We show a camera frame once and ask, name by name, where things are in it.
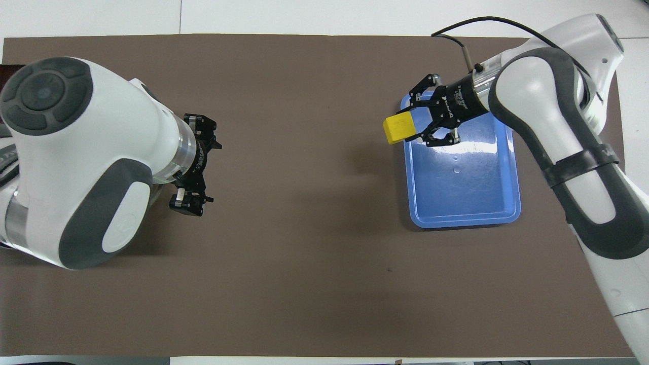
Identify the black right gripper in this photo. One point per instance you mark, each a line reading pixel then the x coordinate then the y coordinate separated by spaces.
pixel 459 101

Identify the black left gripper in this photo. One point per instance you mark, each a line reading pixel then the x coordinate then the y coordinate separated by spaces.
pixel 195 157

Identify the yellow cube block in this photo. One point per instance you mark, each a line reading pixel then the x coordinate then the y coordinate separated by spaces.
pixel 399 128

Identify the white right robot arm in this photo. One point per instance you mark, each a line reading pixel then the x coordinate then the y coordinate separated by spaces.
pixel 573 126

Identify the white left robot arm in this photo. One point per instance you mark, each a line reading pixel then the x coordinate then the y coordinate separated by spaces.
pixel 76 167

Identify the dark wooden drawer cabinet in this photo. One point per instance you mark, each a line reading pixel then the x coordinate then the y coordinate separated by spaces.
pixel 5 70

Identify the blue plastic tray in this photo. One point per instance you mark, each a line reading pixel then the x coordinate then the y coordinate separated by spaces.
pixel 461 187

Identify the brown table mat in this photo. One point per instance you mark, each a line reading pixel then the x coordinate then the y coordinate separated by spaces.
pixel 304 228

